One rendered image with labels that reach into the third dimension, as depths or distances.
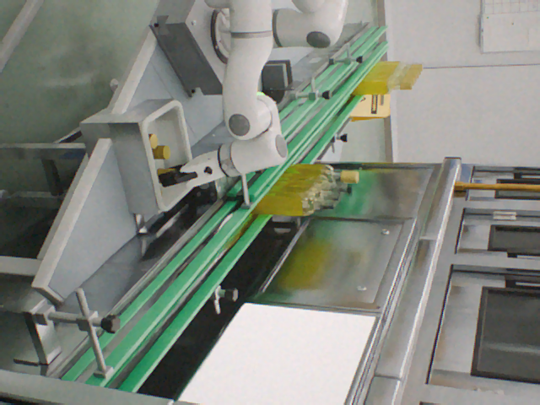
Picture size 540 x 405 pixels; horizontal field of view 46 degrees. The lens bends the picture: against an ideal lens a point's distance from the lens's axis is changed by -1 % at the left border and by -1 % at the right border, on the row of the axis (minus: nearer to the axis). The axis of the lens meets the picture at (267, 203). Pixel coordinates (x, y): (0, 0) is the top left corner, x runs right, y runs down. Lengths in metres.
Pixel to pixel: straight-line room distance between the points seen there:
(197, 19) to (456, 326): 0.93
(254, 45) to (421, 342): 0.70
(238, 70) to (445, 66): 6.36
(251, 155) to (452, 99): 6.40
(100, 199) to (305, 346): 0.54
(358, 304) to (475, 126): 6.35
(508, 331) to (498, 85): 6.21
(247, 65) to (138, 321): 0.53
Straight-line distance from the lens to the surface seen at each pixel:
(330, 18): 1.55
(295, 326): 1.43
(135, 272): 1.37
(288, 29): 1.58
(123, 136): 1.43
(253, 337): 1.42
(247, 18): 1.29
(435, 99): 7.68
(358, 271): 1.61
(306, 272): 1.62
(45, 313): 1.12
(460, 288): 1.61
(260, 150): 1.33
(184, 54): 1.64
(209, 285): 1.44
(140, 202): 1.48
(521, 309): 1.56
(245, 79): 1.26
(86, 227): 1.39
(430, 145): 7.87
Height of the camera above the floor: 1.60
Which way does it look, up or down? 22 degrees down
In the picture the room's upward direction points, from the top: 92 degrees clockwise
